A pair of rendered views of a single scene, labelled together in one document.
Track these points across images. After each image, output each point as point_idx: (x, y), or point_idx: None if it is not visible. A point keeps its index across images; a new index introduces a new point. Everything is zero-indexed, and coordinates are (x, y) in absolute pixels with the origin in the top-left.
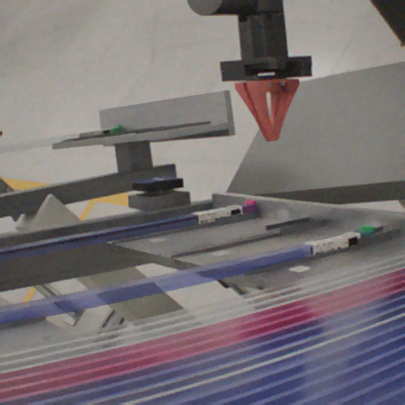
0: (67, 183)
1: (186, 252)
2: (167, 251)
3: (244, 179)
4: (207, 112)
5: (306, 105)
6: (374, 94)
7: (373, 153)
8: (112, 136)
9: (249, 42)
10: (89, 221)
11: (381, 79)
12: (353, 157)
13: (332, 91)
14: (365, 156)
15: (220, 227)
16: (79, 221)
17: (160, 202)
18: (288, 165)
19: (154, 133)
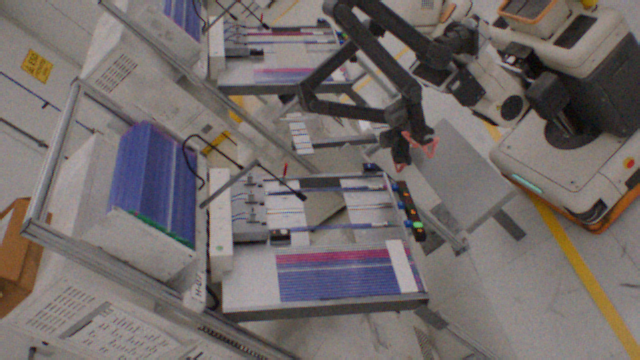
0: (354, 140)
1: (351, 209)
2: (349, 205)
3: (412, 150)
4: None
5: (441, 135)
6: (455, 151)
7: (438, 175)
8: (372, 129)
9: (396, 151)
10: (344, 175)
11: (461, 146)
12: (434, 172)
13: (449, 137)
14: (436, 174)
15: (372, 193)
16: (342, 173)
17: (366, 173)
18: (422, 157)
19: (379, 142)
